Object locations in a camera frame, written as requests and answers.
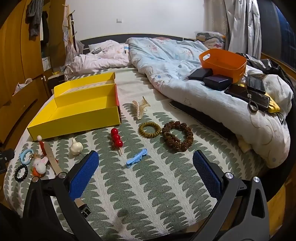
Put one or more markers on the clear plastic bag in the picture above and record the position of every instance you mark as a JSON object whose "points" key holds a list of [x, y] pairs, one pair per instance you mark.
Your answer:
{"points": [[71, 54]]}

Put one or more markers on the black flat wallet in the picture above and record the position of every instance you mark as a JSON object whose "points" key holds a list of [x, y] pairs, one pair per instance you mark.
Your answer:
{"points": [[235, 89]]}

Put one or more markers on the white plastic bag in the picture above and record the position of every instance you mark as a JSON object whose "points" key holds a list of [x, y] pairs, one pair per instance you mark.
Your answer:
{"points": [[22, 87]]}

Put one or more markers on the wooden wardrobe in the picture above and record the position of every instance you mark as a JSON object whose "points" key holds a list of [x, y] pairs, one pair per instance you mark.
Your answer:
{"points": [[13, 58]]}

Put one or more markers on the red bead hair stick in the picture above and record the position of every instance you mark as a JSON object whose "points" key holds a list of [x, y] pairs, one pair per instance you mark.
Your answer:
{"points": [[116, 138]]}

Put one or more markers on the yellow hanger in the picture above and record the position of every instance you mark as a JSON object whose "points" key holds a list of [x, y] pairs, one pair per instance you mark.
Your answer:
{"points": [[274, 106]]}

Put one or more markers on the orange plastic basket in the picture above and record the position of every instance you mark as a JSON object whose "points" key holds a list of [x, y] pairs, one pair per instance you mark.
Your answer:
{"points": [[222, 67]]}

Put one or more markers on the blue hair clip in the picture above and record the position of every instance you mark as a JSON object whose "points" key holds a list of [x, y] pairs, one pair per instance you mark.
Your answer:
{"points": [[136, 158]]}

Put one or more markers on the light blue printed quilt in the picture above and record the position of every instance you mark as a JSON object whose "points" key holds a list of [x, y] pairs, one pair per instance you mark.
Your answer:
{"points": [[173, 64]]}

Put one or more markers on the pearl hair claw clip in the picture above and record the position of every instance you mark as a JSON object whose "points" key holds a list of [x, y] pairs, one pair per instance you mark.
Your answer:
{"points": [[138, 111]]}

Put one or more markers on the dark blue gift box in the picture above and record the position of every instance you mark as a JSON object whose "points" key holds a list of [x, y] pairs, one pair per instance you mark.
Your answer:
{"points": [[218, 82]]}

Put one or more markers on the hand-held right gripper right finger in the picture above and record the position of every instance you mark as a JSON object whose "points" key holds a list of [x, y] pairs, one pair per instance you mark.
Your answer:
{"points": [[205, 171]]}

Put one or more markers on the black jacket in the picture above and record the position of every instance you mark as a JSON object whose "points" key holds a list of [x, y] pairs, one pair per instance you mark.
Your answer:
{"points": [[272, 66]]}

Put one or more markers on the grey curtain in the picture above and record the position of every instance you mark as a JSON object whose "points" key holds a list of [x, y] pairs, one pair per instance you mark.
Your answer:
{"points": [[240, 27]]}

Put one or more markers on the dark bed headboard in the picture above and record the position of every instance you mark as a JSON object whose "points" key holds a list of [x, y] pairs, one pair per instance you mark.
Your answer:
{"points": [[97, 40]]}

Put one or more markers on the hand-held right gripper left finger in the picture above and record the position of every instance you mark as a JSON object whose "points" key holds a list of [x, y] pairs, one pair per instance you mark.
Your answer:
{"points": [[84, 171]]}

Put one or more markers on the hanging grey clothing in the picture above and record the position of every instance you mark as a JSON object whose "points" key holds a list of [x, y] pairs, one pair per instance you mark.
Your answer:
{"points": [[34, 18]]}

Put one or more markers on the yellow cardboard box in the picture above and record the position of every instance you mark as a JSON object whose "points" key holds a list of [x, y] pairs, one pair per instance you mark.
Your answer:
{"points": [[76, 115]]}

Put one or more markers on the wooden coat rack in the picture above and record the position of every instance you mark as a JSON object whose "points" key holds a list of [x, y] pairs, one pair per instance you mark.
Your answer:
{"points": [[69, 20]]}

